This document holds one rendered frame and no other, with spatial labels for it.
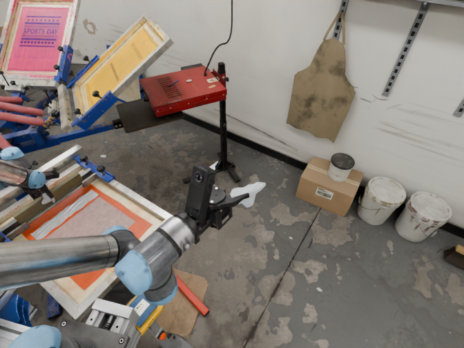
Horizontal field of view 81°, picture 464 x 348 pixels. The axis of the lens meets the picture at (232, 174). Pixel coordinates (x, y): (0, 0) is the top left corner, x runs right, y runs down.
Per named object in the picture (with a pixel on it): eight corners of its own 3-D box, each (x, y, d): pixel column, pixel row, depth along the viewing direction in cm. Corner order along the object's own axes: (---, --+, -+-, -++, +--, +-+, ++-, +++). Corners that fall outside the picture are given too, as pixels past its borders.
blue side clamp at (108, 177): (117, 183, 163) (114, 175, 158) (111, 188, 161) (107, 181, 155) (86, 163, 175) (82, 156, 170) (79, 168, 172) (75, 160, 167)
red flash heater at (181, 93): (208, 76, 246) (208, 63, 237) (230, 100, 217) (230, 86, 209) (141, 90, 227) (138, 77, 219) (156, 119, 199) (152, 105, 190)
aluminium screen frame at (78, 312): (177, 221, 143) (175, 217, 141) (79, 322, 110) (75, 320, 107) (84, 163, 174) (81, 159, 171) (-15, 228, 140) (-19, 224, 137)
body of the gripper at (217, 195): (213, 201, 70) (178, 233, 64) (207, 177, 65) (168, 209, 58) (235, 215, 66) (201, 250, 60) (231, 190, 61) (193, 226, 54)
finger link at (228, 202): (245, 189, 64) (209, 198, 63) (244, 184, 63) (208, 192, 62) (251, 203, 61) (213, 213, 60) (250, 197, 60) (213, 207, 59)
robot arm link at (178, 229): (152, 221, 56) (179, 241, 51) (169, 208, 58) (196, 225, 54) (162, 243, 61) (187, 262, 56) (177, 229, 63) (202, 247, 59)
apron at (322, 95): (339, 140, 255) (384, 16, 179) (336, 144, 250) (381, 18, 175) (287, 121, 275) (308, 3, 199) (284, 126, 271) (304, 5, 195)
